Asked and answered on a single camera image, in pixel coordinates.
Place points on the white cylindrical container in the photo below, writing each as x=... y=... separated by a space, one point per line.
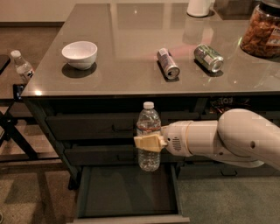
x=198 y=8

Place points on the clear jar of snacks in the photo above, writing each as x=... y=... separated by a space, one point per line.
x=262 y=37

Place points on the snack packets in drawer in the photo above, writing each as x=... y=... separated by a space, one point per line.
x=219 y=105

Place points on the clear plastic water bottle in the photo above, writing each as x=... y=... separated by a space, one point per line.
x=148 y=123

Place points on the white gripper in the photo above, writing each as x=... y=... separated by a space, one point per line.
x=175 y=137

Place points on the white ceramic bowl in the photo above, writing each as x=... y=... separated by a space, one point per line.
x=80 y=54

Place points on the top left drawer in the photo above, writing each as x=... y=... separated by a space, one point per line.
x=93 y=126

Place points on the dark side table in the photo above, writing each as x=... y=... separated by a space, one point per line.
x=15 y=109

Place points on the small water bottle on side table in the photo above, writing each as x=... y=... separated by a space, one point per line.
x=23 y=67

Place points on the middle left drawer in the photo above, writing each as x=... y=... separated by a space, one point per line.
x=102 y=155

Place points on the green silver soda can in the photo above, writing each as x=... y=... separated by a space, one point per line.
x=211 y=60

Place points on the open bottom left drawer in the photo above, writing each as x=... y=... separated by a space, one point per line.
x=128 y=195

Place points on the dark grey cabinet counter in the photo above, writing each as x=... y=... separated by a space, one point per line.
x=127 y=73

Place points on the slim silver drink can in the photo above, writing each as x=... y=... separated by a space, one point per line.
x=166 y=61

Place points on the middle right drawer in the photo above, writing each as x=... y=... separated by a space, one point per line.
x=201 y=159

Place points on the top right drawer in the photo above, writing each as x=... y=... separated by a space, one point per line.
x=210 y=115

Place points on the bottom right drawer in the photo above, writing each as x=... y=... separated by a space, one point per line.
x=222 y=171

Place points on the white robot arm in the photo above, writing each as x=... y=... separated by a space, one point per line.
x=207 y=131

